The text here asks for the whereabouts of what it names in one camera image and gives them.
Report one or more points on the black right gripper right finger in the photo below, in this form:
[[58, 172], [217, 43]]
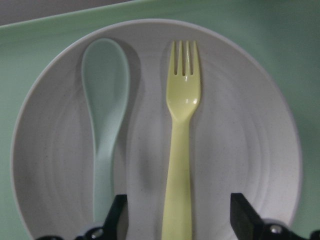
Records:
[[244, 220]]

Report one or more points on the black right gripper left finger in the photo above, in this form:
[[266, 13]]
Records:
[[113, 217]]

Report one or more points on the white round plate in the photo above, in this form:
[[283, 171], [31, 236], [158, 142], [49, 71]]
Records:
[[242, 138]]

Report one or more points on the yellow plastic fork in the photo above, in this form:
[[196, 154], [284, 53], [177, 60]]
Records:
[[183, 94]]

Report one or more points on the light green plastic spoon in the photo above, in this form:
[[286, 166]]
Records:
[[105, 76]]

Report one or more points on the light green plastic tray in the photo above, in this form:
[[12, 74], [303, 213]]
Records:
[[282, 35]]

